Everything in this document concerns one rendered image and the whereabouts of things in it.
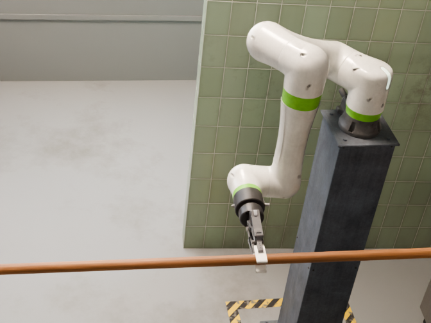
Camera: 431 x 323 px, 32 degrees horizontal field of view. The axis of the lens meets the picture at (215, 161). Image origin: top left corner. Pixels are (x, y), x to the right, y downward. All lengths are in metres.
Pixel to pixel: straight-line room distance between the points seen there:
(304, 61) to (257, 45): 0.17
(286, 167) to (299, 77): 0.33
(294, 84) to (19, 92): 2.98
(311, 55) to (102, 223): 2.03
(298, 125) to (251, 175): 0.23
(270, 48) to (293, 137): 0.28
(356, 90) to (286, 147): 0.36
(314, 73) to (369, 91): 0.40
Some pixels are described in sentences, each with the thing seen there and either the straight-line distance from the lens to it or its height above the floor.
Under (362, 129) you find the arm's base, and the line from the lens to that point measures 2.55.
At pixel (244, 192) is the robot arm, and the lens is 2.27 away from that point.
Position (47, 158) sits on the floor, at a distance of 4.30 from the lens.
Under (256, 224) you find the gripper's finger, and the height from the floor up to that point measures 1.19.
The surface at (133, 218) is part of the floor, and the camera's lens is 3.90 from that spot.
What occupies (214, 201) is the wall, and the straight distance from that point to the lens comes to 3.56.
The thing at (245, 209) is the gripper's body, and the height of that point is 1.16.
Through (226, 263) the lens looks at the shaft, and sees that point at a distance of 2.10.
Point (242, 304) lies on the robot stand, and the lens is 3.53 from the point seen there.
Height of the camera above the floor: 2.61
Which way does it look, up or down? 37 degrees down
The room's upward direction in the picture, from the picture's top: 7 degrees clockwise
